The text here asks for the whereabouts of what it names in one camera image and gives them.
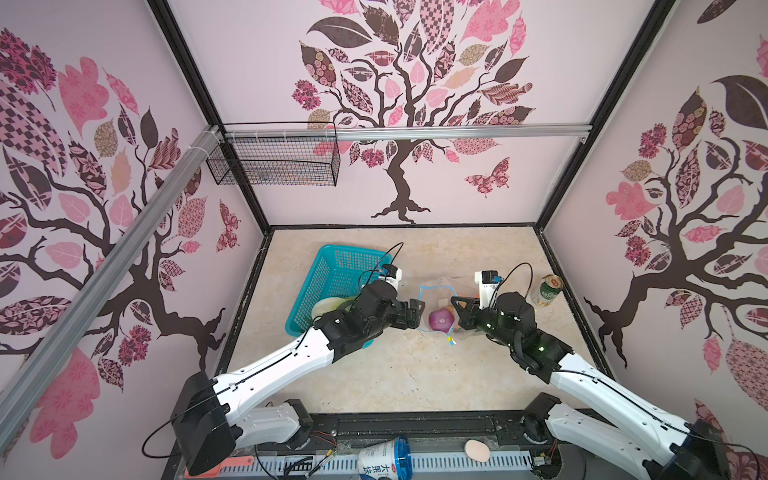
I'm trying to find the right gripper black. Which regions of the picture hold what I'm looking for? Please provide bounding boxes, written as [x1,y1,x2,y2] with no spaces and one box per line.
[450,293,518,353]

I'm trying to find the teal plastic basket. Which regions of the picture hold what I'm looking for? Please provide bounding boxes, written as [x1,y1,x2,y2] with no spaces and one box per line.
[285,244,392,337]

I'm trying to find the clear zip bag blue zipper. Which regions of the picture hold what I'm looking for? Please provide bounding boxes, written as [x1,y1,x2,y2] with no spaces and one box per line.
[417,277,479,346]

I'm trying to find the purple onion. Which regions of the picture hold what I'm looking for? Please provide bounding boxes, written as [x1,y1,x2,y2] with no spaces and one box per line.
[428,307,456,333]

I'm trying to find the green lettuce cabbage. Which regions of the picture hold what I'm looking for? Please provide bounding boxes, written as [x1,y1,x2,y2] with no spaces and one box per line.
[310,297,354,320]

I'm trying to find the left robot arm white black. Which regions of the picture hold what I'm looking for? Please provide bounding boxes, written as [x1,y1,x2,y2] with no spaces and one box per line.
[168,280,425,476]

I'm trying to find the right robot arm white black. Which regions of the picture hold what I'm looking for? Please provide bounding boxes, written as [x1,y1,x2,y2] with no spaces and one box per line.
[451,292,734,479]

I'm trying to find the green drink can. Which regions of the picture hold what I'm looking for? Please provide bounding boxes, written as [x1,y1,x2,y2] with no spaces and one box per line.
[530,274,564,307]

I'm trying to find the white blue yogurt cup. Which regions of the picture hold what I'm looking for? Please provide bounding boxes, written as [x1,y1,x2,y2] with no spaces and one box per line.
[357,437,413,480]

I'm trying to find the red plastic scoop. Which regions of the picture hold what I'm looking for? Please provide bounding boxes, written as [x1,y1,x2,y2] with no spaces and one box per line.
[183,455,255,479]

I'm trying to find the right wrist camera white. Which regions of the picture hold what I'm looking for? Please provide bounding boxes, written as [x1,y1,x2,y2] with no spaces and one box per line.
[474,270,502,309]

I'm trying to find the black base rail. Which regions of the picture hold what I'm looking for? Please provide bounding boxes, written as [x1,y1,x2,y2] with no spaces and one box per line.
[169,393,688,478]

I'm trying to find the black wire basket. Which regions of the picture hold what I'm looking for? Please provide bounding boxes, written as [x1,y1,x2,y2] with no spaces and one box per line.
[206,120,341,187]

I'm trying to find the white cable tray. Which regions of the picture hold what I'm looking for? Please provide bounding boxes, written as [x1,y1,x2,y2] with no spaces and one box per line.
[218,451,533,479]

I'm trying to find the aluminium rail back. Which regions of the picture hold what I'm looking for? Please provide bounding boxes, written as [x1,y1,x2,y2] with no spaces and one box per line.
[225,124,592,142]

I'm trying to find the aluminium rail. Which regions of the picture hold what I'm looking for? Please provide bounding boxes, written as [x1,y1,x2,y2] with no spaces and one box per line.
[1,125,221,448]
[225,124,592,142]

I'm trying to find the aluminium rail left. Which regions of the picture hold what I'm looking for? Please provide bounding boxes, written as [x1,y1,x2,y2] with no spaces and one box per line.
[1,125,221,448]

